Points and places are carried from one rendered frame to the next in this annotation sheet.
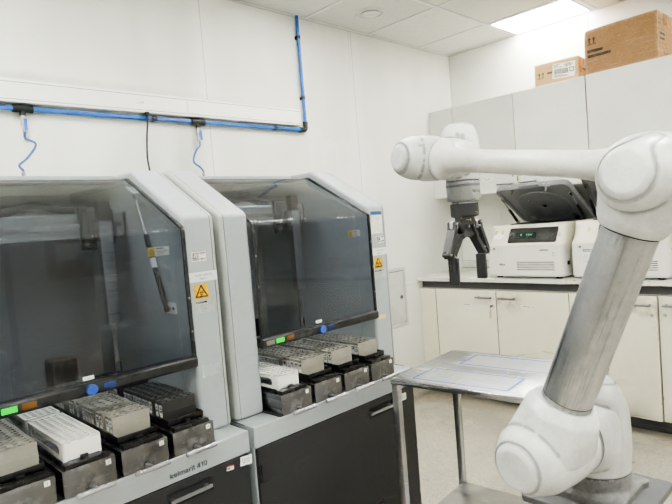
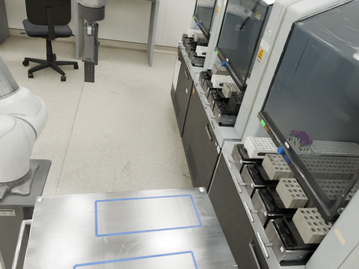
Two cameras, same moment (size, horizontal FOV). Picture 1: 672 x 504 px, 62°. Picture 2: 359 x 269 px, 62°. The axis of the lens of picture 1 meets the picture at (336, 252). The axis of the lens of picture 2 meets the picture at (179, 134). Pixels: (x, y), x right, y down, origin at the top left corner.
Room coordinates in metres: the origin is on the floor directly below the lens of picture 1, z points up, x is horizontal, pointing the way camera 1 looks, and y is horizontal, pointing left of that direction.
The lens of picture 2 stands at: (2.25, -0.98, 1.63)
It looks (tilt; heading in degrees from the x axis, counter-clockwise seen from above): 34 degrees down; 120
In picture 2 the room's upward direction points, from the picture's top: 11 degrees clockwise
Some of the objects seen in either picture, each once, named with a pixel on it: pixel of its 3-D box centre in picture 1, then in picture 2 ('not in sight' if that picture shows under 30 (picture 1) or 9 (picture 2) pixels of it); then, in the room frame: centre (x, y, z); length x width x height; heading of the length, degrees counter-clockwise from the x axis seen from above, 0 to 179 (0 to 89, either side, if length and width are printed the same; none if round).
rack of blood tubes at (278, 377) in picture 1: (263, 375); (276, 149); (2.06, 0.31, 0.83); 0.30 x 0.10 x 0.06; 44
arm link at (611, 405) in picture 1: (590, 420); (5, 144); (1.29, -0.56, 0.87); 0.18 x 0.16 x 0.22; 128
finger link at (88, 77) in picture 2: (481, 265); (89, 71); (1.57, -0.40, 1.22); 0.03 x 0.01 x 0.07; 44
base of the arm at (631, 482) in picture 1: (599, 473); (7, 177); (1.31, -0.59, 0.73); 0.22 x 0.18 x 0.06; 134
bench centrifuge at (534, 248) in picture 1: (543, 227); not in sight; (3.96, -1.47, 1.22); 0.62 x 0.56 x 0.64; 132
